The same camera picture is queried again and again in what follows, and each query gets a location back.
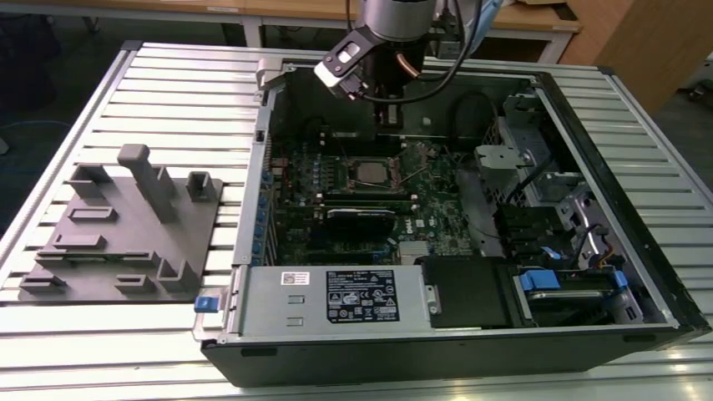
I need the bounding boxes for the small silver heatsink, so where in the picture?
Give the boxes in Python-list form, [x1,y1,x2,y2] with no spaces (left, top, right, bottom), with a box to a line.
[398,241,438,257]

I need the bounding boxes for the black plastic bracket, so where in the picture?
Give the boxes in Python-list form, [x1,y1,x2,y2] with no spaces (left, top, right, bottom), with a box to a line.
[492,204,575,258]

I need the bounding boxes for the wooden desk white legs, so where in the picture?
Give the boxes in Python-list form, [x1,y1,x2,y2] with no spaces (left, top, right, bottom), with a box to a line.
[244,0,584,63]

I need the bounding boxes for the thin black cable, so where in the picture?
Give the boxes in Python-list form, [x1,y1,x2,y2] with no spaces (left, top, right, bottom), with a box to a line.
[504,158,554,208]

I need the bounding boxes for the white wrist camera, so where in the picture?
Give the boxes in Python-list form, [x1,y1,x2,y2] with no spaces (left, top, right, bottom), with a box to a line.
[314,27,374,101]

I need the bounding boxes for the silver CPU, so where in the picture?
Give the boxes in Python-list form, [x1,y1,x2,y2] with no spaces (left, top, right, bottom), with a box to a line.
[356,164,387,184]

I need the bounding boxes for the thick black cable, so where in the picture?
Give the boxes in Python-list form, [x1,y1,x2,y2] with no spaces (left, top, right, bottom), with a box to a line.
[452,89,499,152]

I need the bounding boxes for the grey case handle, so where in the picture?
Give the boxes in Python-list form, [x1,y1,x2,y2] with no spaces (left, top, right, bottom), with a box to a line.
[255,58,287,91]

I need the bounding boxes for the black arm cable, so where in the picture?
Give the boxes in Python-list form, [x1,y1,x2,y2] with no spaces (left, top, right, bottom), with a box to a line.
[356,0,487,105]

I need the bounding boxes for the CPU socket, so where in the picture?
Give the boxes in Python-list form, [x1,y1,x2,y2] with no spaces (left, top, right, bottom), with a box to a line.
[343,156,407,195]

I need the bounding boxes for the hard disk in blue carrier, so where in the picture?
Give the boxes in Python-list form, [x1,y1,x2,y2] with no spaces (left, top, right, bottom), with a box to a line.
[515,269,629,327]

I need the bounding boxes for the wooden desk grey frame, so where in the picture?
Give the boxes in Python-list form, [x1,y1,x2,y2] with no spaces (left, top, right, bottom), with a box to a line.
[0,0,263,47]

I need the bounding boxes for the metal drive cage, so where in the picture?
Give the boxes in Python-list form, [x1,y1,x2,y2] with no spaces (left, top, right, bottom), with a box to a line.
[484,94,567,210]

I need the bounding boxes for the black power supply label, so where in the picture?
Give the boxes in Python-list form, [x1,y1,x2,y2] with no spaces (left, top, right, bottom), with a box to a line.
[324,269,403,323]

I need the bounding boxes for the grey parts rack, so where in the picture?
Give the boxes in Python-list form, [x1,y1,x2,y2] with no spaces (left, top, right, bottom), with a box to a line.
[16,144,228,304]

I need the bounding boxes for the black PC case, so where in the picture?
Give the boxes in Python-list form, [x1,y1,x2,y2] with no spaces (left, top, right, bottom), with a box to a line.
[192,58,713,389]

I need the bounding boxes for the wooden cabinet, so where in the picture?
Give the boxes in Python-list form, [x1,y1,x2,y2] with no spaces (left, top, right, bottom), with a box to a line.
[560,0,713,114]

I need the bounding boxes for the silver metal bracket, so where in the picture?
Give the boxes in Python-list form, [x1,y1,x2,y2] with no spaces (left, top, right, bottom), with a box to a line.
[472,144,532,185]

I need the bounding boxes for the black graphics card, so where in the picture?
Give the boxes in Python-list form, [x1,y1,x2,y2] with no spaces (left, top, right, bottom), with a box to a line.
[324,207,399,240]

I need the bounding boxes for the silver power supply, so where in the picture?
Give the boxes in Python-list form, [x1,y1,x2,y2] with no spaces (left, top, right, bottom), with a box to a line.
[231,265,435,338]

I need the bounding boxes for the green motherboard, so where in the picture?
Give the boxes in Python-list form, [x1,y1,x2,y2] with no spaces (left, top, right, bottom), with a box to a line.
[266,135,487,267]

